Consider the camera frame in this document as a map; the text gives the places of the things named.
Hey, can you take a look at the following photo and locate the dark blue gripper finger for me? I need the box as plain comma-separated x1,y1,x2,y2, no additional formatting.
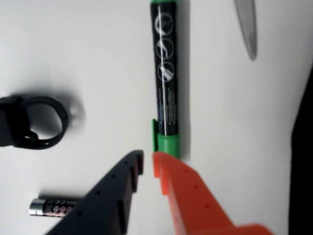
45,149,145,235

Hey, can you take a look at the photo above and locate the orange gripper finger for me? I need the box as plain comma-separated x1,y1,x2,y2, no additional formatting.
152,151,276,235

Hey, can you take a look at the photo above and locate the green black marker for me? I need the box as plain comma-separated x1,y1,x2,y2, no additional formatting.
149,0,181,159

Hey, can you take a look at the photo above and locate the black fabric bag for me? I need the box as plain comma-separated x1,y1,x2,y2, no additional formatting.
288,62,313,235

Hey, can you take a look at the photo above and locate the black aa battery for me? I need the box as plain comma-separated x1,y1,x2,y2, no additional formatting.
28,195,80,218

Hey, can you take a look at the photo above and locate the black ring strap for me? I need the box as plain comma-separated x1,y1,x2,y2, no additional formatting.
0,95,69,150

